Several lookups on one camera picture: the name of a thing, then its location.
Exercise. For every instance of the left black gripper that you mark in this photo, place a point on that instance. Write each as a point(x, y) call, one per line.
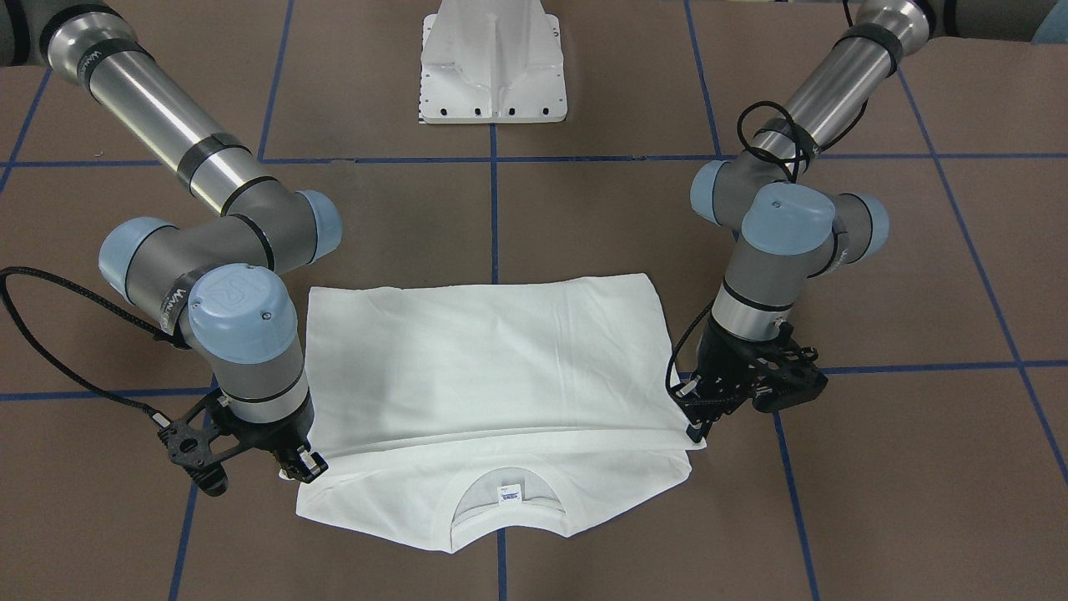
point(724, 365)

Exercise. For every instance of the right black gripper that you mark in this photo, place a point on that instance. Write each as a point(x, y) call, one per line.
point(269, 436)

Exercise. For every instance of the white long-sleeve printed shirt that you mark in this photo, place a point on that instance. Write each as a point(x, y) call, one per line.
point(447, 413)

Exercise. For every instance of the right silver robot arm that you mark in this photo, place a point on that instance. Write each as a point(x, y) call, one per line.
point(217, 287)

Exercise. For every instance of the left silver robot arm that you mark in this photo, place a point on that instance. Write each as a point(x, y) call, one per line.
point(788, 233)

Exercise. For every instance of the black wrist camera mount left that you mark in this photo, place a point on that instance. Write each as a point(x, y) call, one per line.
point(787, 376)

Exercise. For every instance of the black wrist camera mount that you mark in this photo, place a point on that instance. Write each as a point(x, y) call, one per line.
point(190, 447)
point(787, 376)

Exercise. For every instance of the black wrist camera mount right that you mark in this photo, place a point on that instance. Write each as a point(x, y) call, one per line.
point(190, 447)

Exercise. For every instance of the white camera pole base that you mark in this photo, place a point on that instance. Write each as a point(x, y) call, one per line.
point(492, 62)

